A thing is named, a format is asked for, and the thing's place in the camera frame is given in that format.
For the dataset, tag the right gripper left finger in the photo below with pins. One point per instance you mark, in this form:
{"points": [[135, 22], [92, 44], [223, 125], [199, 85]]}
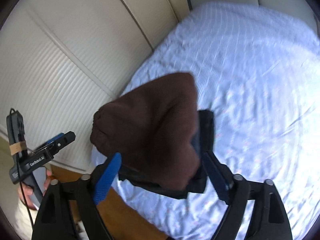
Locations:
{"points": [[54, 219]]}

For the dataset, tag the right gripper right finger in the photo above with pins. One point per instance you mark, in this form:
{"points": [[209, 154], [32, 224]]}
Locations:
{"points": [[268, 219]]}

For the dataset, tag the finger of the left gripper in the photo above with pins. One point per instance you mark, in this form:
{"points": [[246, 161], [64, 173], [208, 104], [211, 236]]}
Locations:
{"points": [[51, 144], [67, 139]]}

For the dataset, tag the brown corduroy pants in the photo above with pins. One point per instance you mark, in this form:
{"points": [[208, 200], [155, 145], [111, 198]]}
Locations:
{"points": [[152, 127]]}

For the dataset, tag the left hand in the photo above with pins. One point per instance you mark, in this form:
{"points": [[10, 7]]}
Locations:
{"points": [[31, 190]]}

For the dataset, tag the cream wardrobe doors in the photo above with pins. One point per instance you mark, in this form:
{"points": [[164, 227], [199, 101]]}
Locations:
{"points": [[63, 59]]}

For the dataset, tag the blue striped bed sheet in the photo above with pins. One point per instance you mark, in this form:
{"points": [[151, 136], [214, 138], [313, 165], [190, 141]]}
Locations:
{"points": [[258, 71]]}

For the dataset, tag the black camera box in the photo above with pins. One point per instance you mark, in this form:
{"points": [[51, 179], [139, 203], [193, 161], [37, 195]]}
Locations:
{"points": [[15, 130]]}

